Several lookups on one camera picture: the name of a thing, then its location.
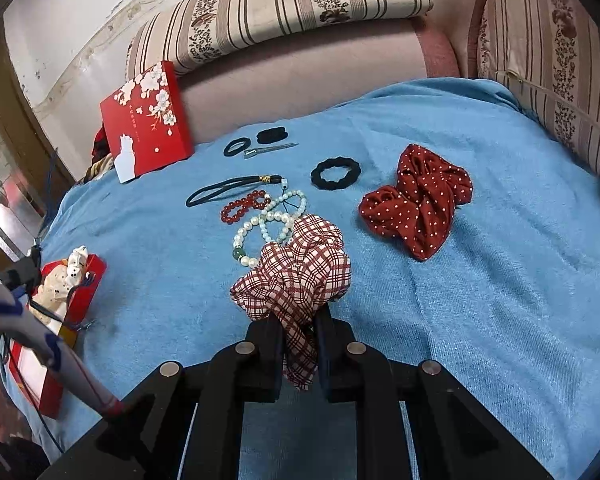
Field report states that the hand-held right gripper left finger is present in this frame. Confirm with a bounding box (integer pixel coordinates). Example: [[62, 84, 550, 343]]
[[37, 317, 287, 480]]

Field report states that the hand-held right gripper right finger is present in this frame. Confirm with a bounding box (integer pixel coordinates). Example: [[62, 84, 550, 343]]
[[314, 305, 556, 480]]

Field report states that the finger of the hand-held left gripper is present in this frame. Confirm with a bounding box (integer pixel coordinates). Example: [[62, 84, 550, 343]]
[[0, 259, 42, 295]]

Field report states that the red gift box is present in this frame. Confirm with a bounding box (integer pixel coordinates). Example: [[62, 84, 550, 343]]
[[7, 254, 107, 420]]

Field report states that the red plaid scrunchie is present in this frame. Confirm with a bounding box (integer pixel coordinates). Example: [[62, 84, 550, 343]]
[[230, 213, 353, 391]]

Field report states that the white pearl bracelet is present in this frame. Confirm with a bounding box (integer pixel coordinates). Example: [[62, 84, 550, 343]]
[[232, 210, 296, 268]]

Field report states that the red bead bracelet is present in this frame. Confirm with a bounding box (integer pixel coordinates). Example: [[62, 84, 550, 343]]
[[221, 191, 272, 224]]

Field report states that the pale green bead bracelet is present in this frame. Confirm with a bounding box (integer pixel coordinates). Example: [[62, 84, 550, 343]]
[[260, 189, 311, 246]]

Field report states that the red polka dot scrunchie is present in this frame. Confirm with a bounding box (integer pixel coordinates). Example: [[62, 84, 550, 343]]
[[358, 143, 474, 262]]

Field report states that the black scrunchie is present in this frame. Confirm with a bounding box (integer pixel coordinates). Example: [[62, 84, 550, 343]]
[[311, 157, 362, 192]]

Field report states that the black cord headband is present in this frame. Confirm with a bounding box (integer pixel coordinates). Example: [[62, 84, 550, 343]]
[[185, 174, 287, 209]]

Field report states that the white lace cloth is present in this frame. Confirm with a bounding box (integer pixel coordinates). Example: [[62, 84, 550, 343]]
[[32, 245, 91, 321]]

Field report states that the dark patterned cloth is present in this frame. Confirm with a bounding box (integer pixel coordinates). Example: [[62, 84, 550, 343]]
[[82, 125, 118, 183]]

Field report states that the wooden glass door cabinet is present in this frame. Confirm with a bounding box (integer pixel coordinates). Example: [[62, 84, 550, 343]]
[[0, 25, 76, 261]]

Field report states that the blue blanket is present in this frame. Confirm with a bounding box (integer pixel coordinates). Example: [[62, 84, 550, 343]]
[[22, 77, 600, 480]]

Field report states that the red floral box lid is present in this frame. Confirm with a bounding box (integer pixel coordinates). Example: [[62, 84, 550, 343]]
[[100, 60, 195, 184]]

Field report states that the metal hair clip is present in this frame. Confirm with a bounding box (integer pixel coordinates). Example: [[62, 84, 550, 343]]
[[243, 142, 301, 160]]

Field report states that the pink sofa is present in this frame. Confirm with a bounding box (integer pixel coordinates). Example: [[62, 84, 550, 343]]
[[177, 0, 546, 146]]

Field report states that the striped floral cushion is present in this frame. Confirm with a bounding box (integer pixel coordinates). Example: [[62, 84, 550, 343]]
[[126, 0, 433, 77], [480, 0, 600, 181]]

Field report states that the thin black hair tie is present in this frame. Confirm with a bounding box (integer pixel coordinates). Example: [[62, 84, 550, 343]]
[[223, 136, 256, 157]]

